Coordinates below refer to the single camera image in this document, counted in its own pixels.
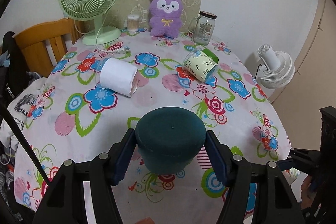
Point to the white paper wrapped cup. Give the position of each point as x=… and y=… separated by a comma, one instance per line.
x=119, y=76

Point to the pale yellow patterned cup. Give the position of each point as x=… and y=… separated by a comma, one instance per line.
x=199, y=65

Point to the green plastic lid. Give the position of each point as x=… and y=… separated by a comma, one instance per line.
x=210, y=54

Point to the white printed tote bag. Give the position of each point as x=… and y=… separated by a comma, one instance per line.
x=19, y=109

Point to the dark teal cup yellow rim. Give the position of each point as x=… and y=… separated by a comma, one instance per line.
x=168, y=139

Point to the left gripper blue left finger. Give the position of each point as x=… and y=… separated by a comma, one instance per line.
x=64, y=200

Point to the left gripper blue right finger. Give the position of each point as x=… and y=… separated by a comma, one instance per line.
x=274, y=202

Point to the floral tablecloth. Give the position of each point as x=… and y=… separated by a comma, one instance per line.
x=75, y=118

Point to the cotton swab container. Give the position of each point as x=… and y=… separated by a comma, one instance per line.
x=133, y=22

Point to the glass jar dark lid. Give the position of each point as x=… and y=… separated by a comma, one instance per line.
x=201, y=27

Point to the white small fan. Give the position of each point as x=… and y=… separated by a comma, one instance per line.
x=277, y=68

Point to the purple plush bunny toy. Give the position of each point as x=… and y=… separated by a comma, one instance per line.
x=165, y=18

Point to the person's right hand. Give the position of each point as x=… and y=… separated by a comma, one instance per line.
x=307, y=196

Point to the black bag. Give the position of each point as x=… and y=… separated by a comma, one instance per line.
x=15, y=74

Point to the orange wooden chair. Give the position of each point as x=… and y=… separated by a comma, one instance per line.
x=39, y=42

